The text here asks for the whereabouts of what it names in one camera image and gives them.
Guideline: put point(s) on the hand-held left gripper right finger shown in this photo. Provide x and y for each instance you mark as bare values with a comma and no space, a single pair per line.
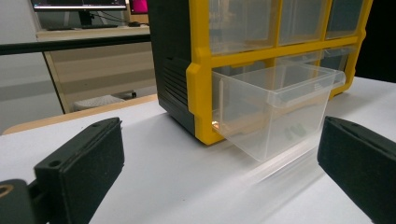
361,168

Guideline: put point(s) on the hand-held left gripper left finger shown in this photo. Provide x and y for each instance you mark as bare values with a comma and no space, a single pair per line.
77,168

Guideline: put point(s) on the clear plastic storage drawer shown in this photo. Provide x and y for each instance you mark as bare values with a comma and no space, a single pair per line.
280,124

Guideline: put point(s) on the yellow and black organizer cabinet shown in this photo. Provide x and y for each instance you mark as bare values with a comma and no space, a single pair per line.
199,93

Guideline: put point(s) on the light wooden table board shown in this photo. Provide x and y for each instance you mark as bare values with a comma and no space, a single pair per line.
77,114

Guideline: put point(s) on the white grid panel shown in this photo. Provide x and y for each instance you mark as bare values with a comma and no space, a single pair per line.
98,102

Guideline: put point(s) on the small green plastic bits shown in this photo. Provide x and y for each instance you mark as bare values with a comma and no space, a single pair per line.
295,131

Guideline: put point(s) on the beige wooden desk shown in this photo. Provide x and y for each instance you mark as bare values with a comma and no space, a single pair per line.
102,71

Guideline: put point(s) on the black keyboard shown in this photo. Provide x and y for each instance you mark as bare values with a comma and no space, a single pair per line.
84,27

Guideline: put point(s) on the small orange bits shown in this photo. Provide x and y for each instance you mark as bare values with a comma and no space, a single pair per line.
217,125

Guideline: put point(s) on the black computer mouse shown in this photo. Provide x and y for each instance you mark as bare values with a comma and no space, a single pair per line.
134,24

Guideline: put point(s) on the black computer monitor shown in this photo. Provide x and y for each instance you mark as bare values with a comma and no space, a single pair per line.
77,3

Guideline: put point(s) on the monitor with pink screen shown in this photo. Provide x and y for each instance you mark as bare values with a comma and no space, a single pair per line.
139,6

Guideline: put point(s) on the grid of clear cabinet drawers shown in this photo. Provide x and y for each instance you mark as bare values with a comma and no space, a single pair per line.
243,25

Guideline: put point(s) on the black horizontal frame bar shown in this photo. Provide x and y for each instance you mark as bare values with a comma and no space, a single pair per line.
62,45

